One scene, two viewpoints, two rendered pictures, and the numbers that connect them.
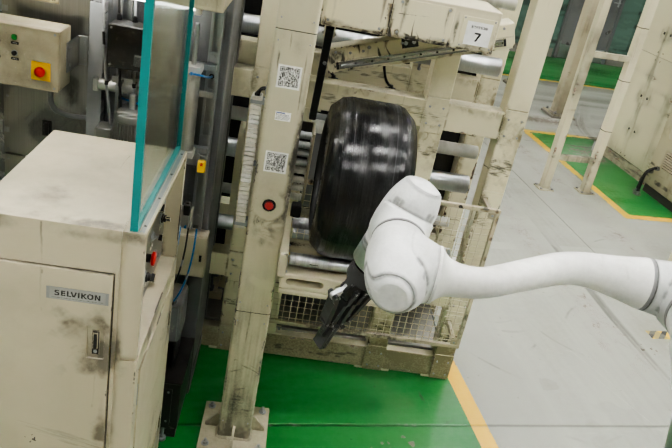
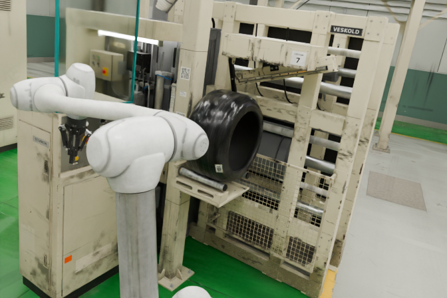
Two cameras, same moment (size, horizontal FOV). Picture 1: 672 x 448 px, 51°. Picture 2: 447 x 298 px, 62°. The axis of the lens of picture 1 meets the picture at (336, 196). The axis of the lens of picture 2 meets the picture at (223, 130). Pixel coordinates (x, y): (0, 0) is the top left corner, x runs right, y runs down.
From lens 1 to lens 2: 148 cm
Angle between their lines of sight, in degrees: 35
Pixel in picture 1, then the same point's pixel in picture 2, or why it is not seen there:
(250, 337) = (171, 216)
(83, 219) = not seen: hidden behind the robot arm
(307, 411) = (214, 281)
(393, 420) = not seen: outside the picture
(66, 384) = (38, 185)
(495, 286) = (62, 104)
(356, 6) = (236, 44)
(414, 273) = (20, 86)
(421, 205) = (70, 72)
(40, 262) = (32, 124)
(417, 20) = (265, 51)
